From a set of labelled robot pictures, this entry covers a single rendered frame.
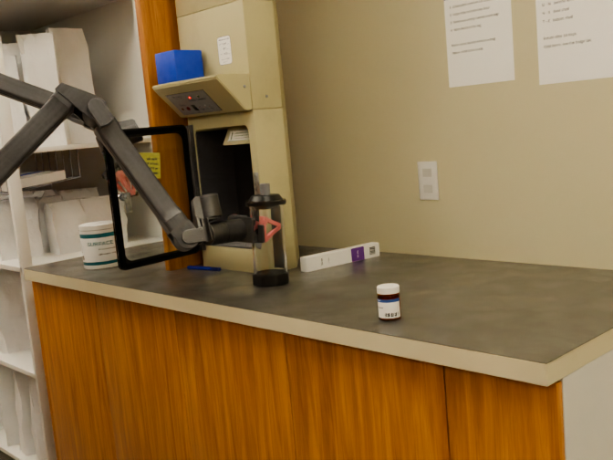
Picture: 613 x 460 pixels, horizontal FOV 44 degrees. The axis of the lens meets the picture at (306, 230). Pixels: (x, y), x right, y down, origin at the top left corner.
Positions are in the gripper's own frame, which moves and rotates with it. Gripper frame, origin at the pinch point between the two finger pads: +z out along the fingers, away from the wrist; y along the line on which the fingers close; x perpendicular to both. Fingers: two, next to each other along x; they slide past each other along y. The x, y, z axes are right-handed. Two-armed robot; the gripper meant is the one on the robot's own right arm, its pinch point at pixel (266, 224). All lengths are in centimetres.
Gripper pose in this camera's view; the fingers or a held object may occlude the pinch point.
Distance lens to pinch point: 205.7
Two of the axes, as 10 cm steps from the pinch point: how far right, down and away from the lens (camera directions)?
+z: 7.3, -1.2, 6.7
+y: -6.8, -0.5, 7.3
